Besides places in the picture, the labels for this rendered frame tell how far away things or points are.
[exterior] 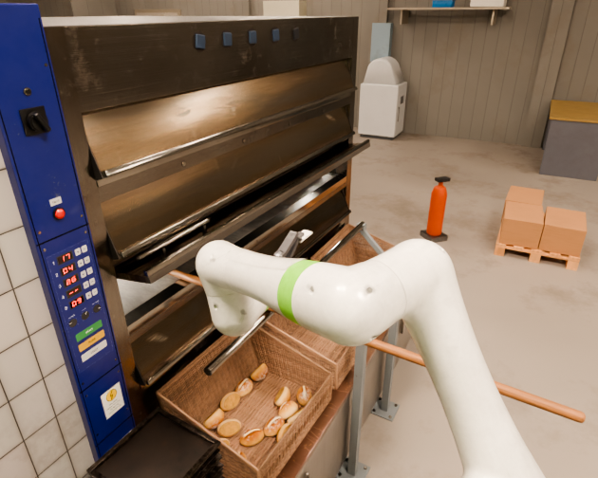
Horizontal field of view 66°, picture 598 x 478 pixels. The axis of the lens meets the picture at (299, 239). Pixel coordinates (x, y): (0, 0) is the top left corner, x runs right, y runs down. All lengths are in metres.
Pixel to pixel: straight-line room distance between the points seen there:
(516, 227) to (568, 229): 0.41
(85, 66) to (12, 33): 0.21
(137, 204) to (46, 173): 0.36
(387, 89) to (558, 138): 2.91
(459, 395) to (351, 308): 0.27
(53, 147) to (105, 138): 0.19
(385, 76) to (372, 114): 0.68
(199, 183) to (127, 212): 0.34
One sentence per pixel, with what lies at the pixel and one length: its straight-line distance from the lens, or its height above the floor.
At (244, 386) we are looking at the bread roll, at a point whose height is 0.64.
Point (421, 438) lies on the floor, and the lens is 2.86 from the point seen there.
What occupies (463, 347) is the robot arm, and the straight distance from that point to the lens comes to 0.83.
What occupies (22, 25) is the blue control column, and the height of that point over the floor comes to 2.11.
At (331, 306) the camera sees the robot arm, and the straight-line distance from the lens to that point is 0.68.
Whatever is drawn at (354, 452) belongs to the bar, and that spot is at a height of 0.18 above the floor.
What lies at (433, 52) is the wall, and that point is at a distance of 9.04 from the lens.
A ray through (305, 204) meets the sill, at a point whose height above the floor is 1.18.
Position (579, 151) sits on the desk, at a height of 0.39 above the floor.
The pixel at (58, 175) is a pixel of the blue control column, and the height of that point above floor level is 1.76.
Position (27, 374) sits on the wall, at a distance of 1.50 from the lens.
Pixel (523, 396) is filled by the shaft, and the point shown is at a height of 1.20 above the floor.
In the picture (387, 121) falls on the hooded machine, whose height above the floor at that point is 0.33.
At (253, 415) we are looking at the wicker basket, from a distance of 2.10.
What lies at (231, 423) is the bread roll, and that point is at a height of 0.65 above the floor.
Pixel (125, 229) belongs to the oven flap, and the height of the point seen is 1.52.
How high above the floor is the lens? 2.13
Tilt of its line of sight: 27 degrees down
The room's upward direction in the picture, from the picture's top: straight up
